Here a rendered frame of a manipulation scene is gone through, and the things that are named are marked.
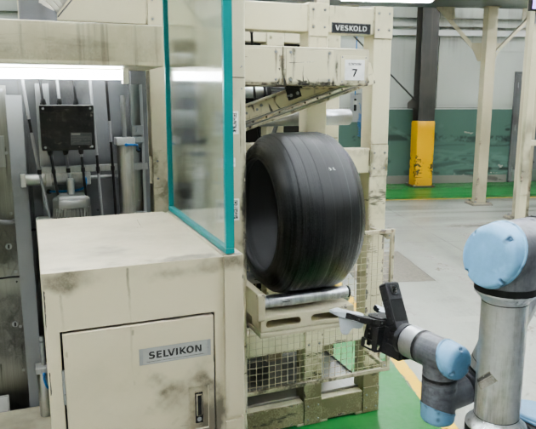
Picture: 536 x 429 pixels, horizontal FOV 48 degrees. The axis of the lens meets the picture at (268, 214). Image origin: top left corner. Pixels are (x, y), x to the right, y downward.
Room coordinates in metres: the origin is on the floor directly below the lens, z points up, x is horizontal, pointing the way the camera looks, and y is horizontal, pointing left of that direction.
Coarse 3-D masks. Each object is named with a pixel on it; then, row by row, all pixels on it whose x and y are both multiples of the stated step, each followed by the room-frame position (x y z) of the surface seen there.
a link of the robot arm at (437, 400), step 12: (432, 384) 1.19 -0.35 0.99; (444, 384) 1.18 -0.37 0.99; (456, 384) 1.20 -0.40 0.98; (468, 384) 1.23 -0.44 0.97; (432, 396) 1.19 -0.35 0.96; (444, 396) 1.18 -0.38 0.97; (456, 396) 1.20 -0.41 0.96; (468, 396) 1.22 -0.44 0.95; (420, 408) 1.22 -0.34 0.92; (432, 408) 1.19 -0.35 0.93; (444, 408) 1.18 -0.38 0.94; (456, 408) 1.20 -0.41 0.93; (432, 420) 1.19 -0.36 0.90; (444, 420) 1.18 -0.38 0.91
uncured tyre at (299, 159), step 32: (256, 160) 2.33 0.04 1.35; (288, 160) 1.96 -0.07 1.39; (320, 160) 1.98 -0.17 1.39; (352, 160) 2.08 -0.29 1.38; (256, 192) 2.40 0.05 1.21; (288, 192) 1.90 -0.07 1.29; (320, 192) 1.91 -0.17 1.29; (352, 192) 1.95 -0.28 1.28; (256, 224) 2.38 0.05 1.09; (288, 224) 1.88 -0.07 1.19; (320, 224) 1.88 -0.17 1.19; (352, 224) 1.93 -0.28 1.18; (256, 256) 2.29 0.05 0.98; (288, 256) 1.90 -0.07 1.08; (320, 256) 1.90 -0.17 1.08; (352, 256) 1.96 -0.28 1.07; (288, 288) 1.98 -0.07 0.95; (320, 288) 2.05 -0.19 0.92
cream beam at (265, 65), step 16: (256, 48) 2.30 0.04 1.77; (272, 48) 2.33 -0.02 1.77; (288, 48) 2.35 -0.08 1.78; (304, 48) 2.37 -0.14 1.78; (320, 48) 2.40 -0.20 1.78; (256, 64) 2.30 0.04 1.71; (272, 64) 2.32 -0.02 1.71; (288, 64) 2.35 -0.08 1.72; (304, 64) 2.37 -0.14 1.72; (320, 64) 2.40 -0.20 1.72; (336, 64) 2.43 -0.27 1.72; (256, 80) 2.30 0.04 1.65; (272, 80) 2.32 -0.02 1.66; (288, 80) 2.35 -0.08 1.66; (304, 80) 2.37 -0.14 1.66; (320, 80) 2.40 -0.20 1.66; (336, 80) 2.43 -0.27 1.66; (352, 80) 2.45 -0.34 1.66
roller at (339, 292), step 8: (328, 288) 2.06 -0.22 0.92; (336, 288) 2.07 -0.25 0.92; (344, 288) 2.07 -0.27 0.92; (272, 296) 1.97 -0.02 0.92; (280, 296) 1.98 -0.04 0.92; (288, 296) 1.99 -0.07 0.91; (296, 296) 2.00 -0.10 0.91; (304, 296) 2.01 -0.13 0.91; (312, 296) 2.02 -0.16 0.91; (320, 296) 2.03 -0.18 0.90; (328, 296) 2.04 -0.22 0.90; (336, 296) 2.05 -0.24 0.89; (344, 296) 2.07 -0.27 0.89; (272, 304) 1.96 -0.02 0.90; (280, 304) 1.97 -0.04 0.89; (288, 304) 1.99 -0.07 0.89; (296, 304) 2.00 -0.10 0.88
